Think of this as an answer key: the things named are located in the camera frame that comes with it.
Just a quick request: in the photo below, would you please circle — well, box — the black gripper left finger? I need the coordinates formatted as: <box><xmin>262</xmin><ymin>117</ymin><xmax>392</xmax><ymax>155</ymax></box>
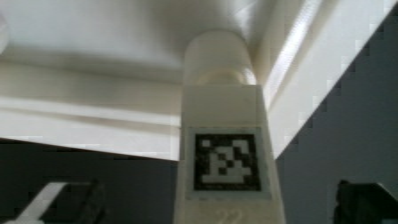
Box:
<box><xmin>10</xmin><ymin>181</ymin><xmax>106</xmax><ymax>224</ymax></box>

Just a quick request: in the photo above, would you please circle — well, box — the white square table top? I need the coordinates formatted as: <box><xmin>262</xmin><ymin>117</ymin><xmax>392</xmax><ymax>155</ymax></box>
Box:
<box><xmin>0</xmin><ymin>0</ymin><xmax>398</xmax><ymax>160</ymax></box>

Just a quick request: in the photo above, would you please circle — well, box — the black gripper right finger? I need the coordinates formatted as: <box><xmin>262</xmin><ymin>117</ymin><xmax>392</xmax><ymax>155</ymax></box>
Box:
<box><xmin>332</xmin><ymin>180</ymin><xmax>398</xmax><ymax>224</ymax></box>

